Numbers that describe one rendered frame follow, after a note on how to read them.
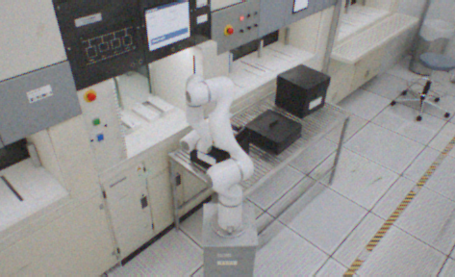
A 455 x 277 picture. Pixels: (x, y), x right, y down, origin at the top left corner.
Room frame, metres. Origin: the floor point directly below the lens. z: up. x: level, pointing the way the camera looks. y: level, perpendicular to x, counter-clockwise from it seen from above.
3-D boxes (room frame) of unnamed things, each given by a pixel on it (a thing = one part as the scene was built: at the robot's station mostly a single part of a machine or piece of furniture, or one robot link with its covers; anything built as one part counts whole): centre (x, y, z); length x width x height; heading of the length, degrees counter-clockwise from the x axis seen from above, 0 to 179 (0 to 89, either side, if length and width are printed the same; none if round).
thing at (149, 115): (2.17, 0.50, 0.89); 0.22 x 0.21 x 0.04; 47
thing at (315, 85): (2.46, -0.57, 0.89); 0.29 x 0.29 x 0.25; 42
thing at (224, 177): (1.27, -0.01, 1.07); 0.19 x 0.12 x 0.24; 122
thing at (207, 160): (1.82, 0.03, 0.85); 0.28 x 0.28 x 0.17; 55
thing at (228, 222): (1.29, -0.04, 0.85); 0.19 x 0.19 x 0.18
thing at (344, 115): (2.11, -0.30, 0.38); 1.30 x 0.60 x 0.76; 137
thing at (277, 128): (2.05, -0.33, 0.83); 0.29 x 0.29 x 0.13; 49
